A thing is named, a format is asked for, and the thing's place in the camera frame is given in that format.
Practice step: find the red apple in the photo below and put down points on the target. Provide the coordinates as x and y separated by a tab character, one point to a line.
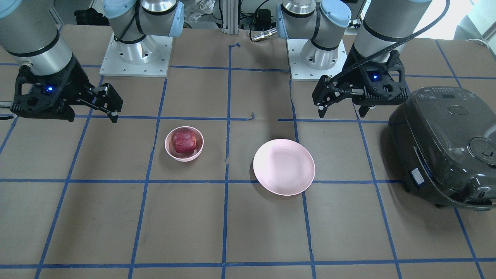
184	141

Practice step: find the black rice cooker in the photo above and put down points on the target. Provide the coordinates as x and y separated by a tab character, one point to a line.
445	138

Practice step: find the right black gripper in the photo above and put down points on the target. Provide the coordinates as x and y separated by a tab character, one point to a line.
74	79

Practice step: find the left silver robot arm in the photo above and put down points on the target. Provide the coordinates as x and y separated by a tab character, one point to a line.
387	26

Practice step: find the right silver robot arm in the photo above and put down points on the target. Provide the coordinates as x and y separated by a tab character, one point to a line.
29	32

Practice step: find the pink bowl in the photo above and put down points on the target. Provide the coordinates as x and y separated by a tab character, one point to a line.
184	157

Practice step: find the pink plate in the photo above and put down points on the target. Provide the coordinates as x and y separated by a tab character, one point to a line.
284	167

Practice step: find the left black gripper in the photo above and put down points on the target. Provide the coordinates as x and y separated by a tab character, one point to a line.
352	76

